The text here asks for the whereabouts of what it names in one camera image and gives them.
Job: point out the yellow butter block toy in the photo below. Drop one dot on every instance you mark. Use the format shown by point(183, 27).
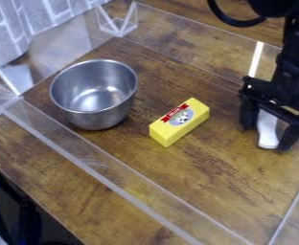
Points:
point(179, 121)

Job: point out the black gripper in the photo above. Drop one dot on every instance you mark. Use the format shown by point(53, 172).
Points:
point(278, 97)

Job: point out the silver metal pot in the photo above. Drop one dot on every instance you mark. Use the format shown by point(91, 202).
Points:
point(93, 92)

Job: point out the clear acrylic enclosure wall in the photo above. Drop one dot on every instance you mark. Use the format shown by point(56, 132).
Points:
point(120, 190)

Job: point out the white brick pattern curtain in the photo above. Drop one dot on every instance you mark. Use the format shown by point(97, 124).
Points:
point(24, 18)

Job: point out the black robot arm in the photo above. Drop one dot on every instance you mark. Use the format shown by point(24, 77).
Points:
point(286, 9)

